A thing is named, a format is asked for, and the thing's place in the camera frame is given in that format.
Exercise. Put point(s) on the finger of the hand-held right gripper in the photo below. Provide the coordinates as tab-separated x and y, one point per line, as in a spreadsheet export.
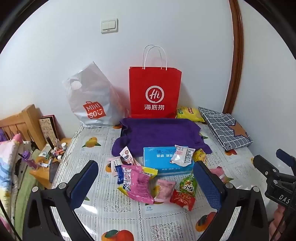
285	156
263	163

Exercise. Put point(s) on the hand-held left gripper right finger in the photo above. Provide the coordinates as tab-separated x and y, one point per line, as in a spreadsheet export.
208	183

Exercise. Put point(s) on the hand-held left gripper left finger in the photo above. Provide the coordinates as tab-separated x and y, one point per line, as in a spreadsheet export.
85	178

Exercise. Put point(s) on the pink silver banded snack packet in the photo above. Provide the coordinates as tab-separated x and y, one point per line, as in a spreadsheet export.
217	172

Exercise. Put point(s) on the green snack packet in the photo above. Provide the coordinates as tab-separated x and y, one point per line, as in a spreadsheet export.
188	184

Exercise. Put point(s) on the yellow triangular snack packet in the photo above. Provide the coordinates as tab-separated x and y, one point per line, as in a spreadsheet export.
198	155

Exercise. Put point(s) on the red candy packet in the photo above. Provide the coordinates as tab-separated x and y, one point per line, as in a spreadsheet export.
183	199

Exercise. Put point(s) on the small blue snack packet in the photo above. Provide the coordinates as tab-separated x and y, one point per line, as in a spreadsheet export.
119	175

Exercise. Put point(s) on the white grey snack packet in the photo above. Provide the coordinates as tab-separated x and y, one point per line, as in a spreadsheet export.
182	154

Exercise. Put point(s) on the pale pink peach snack packet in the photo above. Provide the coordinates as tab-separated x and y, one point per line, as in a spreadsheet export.
165	190

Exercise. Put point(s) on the small white pink snack packet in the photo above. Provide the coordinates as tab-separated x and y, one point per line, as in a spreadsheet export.
126	156

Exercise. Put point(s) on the large pink snack packet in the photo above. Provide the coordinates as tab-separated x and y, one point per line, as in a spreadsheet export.
138	185

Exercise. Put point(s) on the blue tissue pack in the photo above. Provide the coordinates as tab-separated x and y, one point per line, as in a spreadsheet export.
157	160

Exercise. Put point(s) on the person's right forearm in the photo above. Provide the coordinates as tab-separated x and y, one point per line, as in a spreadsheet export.
278	220

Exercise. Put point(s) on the black phone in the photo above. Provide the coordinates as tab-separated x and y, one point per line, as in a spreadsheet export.
54	171

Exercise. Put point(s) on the small white jar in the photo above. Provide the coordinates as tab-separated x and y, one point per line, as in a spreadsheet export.
64	146

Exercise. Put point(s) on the wooden nightstand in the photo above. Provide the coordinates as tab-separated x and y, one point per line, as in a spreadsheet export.
46	176

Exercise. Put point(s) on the grey checked folded cloth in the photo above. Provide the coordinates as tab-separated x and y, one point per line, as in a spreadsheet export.
222	127

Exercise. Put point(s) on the purple water bottle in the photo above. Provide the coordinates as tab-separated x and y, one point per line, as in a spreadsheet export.
29	160

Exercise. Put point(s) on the patterned book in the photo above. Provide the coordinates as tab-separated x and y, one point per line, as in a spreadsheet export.
48	129

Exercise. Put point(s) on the green blanket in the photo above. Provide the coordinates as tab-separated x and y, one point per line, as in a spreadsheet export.
23	185

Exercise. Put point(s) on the purple towel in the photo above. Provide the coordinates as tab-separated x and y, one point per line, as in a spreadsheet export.
159	132

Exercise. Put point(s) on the yellow chips bag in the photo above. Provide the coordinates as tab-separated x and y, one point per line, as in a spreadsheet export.
189	114

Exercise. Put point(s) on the colourful printed quilt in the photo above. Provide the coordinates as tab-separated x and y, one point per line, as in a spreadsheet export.
9	162

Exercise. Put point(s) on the white plastic shopping bag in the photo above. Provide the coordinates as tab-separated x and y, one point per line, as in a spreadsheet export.
92	92

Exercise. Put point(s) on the red paper bag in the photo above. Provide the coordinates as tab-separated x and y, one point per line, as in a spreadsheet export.
155	92

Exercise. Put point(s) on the brown wooden door frame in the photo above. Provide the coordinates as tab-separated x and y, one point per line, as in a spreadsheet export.
238	58

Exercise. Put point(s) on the white light switch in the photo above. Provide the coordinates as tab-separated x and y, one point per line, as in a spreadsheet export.
109	26

